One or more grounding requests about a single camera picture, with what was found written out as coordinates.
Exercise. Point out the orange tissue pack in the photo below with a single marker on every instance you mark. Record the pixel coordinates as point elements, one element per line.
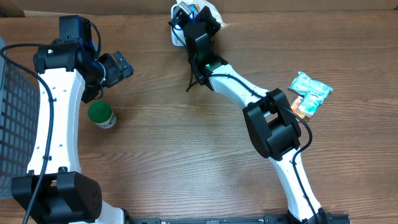
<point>295,106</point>

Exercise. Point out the green lid jar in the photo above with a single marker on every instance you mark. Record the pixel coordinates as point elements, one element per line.
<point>102,115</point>

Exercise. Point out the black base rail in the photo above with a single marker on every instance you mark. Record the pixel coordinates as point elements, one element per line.
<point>266,219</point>

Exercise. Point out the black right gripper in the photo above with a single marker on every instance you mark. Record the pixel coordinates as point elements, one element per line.
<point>211,23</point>

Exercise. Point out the teal wet wipes pack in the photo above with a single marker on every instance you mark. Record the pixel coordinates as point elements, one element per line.
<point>303,84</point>

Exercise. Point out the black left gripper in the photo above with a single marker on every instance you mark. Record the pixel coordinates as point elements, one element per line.
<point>115,68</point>

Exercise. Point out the white barcode scanner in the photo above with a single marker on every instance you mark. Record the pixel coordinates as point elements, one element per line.
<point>177,36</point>

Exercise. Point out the small teal tissue pack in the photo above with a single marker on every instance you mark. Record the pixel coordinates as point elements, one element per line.
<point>310,103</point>

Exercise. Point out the beige brown snack pouch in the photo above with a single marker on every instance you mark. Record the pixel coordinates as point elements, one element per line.
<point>200,4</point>

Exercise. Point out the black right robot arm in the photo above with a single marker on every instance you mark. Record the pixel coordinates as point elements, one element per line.
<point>273,128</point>

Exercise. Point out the black mesh basket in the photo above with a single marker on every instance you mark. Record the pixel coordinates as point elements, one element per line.
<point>19,115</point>

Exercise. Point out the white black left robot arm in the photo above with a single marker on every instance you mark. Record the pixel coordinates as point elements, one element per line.
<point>70,71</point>

